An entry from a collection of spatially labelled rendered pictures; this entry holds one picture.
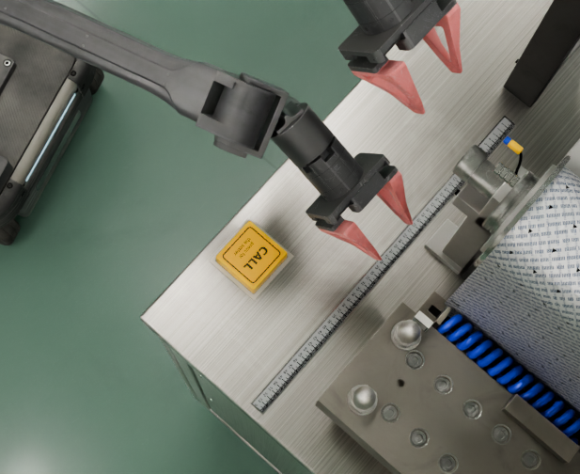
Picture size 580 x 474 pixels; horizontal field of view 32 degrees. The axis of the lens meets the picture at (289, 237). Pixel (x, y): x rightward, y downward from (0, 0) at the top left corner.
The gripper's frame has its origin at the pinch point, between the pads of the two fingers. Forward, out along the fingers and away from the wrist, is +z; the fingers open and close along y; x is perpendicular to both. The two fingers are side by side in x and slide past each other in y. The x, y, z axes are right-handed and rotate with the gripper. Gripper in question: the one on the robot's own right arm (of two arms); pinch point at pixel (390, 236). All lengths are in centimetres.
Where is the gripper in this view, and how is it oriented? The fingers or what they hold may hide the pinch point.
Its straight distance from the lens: 123.4
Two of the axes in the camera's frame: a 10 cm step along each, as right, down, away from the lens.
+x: 4.1, 1.1, -9.1
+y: -6.6, 7.2, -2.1
